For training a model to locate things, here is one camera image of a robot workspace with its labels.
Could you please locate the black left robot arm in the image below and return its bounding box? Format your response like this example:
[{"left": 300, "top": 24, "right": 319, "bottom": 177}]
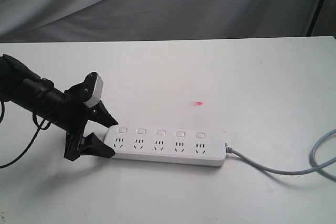
[{"left": 1, "top": 54, "right": 118, "bottom": 161}]

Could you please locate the white power strip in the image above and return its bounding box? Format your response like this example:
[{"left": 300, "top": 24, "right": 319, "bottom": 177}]
[{"left": 104, "top": 125, "right": 226, "bottom": 167}]

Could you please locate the grey backdrop cloth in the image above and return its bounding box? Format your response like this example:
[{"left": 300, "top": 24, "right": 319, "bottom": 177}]
[{"left": 1, "top": 0, "right": 320, "bottom": 42}]

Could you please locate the grey power cable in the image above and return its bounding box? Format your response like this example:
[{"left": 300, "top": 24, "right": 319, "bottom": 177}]
[{"left": 223, "top": 129, "right": 336, "bottom": 180}]

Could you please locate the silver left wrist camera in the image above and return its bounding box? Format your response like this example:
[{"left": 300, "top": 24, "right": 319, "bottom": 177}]
[{"left": 83, "top": 72, "right": 103, "bottom": 108}]

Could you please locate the black tripod stand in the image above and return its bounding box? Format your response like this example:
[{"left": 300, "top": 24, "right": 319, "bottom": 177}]
[{"left": 306, "top": 0, "right": 325, "bottom": 37}]

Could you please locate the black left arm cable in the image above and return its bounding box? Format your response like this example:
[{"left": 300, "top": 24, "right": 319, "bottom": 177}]
[{"left": 0, "top": 100, "right": 53, "bottom": 169}]

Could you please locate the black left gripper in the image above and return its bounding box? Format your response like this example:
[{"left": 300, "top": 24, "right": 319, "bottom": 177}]
[{"left": 58, "top": 79, "right": 118, "bottom": 161}]

